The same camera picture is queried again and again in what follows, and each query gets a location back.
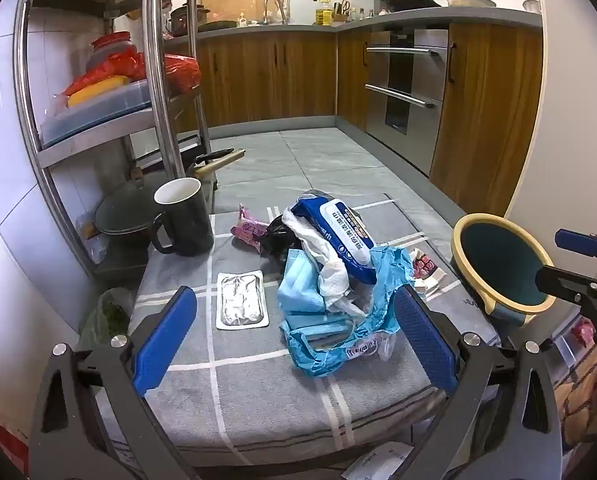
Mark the black plastic bag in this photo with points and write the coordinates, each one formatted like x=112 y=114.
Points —
x=278 y=236

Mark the white packet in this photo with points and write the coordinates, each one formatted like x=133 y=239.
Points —
x=378 y=462

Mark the grey checked mat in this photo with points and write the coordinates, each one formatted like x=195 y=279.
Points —
x=258 y=400

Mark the clear plastic storage box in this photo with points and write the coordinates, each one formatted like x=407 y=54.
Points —
x=93 y=117

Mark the knife block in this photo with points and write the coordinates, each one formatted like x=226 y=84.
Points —
x=339 y=14

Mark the green vegetable bag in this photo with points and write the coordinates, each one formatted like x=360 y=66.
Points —
x=106 y=315

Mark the white tissue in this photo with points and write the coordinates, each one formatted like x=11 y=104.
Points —
x=331 y=272

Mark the blue plastic bag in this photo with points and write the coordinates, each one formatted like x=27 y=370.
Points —
x=383 y=280

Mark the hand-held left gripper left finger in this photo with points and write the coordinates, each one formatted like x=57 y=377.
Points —
x=163 y=340

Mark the metal kitchen faucet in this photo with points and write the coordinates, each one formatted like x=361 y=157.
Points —
x=276 y=7

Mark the red lidded container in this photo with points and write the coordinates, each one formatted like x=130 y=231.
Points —
x=111 y=45

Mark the red food packet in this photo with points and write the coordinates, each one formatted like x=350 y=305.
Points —
x=103 y=72

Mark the black mug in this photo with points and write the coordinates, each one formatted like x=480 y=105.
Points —
x=188 y=225

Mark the dark pot with lid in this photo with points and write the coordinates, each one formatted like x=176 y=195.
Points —
x=123 y=210

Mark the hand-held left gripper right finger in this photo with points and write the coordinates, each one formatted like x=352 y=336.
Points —
x=423 y=340

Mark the stainless steel rack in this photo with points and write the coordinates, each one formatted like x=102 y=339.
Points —
x=158 y=60

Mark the yellow rimmed teal trash bin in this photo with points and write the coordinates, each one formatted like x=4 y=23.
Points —
x=503 y=270

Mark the orange patterned bag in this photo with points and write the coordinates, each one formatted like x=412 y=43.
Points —
x=583 y=395

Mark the blue wet wipes pack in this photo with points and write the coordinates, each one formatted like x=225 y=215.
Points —
x=343 y=235

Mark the pink snack wrapper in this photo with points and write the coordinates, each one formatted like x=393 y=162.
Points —
x=248 y=230

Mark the red and white wrapper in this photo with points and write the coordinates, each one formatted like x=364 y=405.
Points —
x=423 y=266

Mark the red plastic bag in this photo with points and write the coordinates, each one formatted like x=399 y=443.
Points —
x=178 y=72

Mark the wooden kitchen cabinets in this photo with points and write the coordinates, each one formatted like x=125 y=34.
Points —
x=288 y=75

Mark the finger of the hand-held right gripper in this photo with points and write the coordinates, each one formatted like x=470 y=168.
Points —
x=563 y=280
x=576 y=240

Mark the yellow food packet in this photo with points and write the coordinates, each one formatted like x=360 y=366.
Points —
x=98 y=91

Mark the stainless steel oven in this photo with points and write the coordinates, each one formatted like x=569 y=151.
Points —
x=403 y=90

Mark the yellow oil bottle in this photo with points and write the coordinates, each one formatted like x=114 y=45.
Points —
x=322 y=16

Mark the silver blister pack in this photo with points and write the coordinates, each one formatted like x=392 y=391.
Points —
x=241 y=300

